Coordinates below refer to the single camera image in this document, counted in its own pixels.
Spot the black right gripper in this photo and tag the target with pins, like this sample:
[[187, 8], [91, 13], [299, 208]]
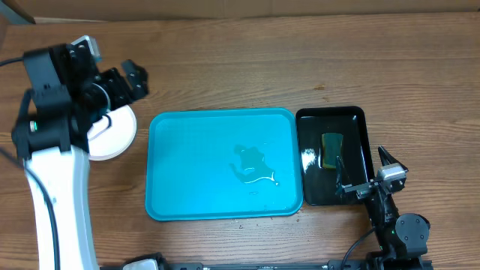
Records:
[[346, 185]]

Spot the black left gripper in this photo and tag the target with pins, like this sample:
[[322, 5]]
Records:
[[112, 84]]

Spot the green yellow sponge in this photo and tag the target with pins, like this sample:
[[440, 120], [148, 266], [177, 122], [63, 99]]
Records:
[[332, 147]]

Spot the white plate with sauce streak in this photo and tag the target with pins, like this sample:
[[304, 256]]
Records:
[[112, 135]]

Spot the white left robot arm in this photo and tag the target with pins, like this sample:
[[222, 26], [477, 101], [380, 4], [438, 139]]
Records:
[[71, 115]]

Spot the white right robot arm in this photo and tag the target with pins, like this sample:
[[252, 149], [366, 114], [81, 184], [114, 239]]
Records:
[[402, 238]]

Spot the black plastic tray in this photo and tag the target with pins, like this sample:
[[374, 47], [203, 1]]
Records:
[[319, 184]]

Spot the teal plastic tray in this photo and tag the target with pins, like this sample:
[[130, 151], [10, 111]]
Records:
[[222, 164]]

